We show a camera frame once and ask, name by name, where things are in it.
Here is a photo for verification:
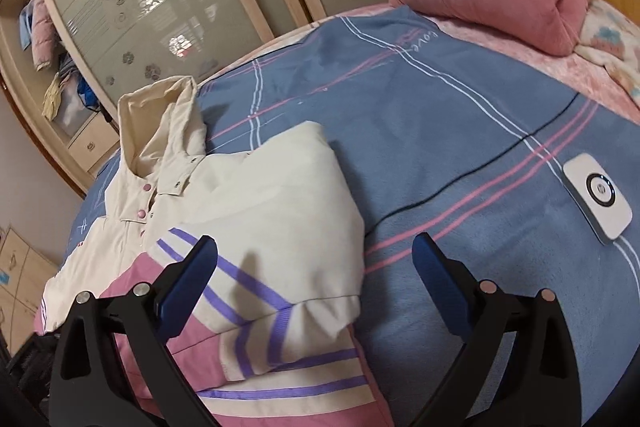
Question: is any white flat controller device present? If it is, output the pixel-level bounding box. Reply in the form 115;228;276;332
562;153;635;247

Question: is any yellow cloth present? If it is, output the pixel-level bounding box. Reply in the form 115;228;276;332
42;74;64;120

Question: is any blue plaid blanket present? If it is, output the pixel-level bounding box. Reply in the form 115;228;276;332
60;4;640;427

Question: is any hanging light blue garment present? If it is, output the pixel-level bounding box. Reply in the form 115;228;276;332
19;4;36;50

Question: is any floral pillow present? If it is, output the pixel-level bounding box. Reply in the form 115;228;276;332
575;0;640;108

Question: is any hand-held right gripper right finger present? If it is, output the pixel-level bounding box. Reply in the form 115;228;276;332
411;232;583;427

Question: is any light wooden wardrobe drawer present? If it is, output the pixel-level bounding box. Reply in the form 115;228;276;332
67;119;121;168

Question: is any dark blue cloth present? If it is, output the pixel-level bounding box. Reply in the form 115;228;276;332
77;77;101;108

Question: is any clear plastic storage box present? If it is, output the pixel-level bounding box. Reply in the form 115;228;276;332
52;77;101;135

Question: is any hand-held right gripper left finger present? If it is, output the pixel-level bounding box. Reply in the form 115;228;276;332
48;234;221;427

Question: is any cream and pink hooded jacket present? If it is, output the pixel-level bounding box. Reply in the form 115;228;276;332
34;76;396;427

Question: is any light wooden side cabinet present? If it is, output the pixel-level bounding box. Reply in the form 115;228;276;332
0;227;58;358

